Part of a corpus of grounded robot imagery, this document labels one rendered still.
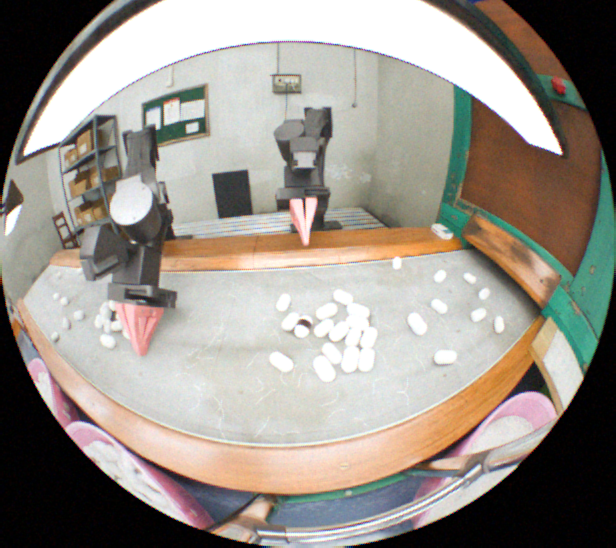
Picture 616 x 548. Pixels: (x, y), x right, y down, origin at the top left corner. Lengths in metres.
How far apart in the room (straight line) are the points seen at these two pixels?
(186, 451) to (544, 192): 0.69
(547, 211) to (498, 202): 0.15
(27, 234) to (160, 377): 4.71
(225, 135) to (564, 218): 2.43
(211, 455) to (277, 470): 0.06
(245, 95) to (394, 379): 2.36
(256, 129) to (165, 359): 2.15
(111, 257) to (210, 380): 0.19
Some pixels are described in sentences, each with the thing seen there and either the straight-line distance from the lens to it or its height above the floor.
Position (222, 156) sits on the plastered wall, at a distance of 2.27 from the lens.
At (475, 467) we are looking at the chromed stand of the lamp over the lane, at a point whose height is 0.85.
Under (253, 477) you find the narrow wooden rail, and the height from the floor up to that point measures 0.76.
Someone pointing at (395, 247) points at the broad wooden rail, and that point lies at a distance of 0.45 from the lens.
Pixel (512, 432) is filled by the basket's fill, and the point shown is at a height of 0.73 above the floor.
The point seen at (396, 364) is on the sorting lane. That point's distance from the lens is 0.27.
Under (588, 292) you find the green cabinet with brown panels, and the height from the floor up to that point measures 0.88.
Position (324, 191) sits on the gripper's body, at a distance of 0.33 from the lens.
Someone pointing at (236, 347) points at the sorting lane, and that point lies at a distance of 0.27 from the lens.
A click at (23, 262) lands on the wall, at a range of 4.84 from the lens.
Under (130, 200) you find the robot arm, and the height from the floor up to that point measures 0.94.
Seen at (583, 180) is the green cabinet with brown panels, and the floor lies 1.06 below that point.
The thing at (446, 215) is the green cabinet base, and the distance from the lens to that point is 0.67.
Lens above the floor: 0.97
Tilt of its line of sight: 29 degrees down
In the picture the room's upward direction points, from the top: straight up
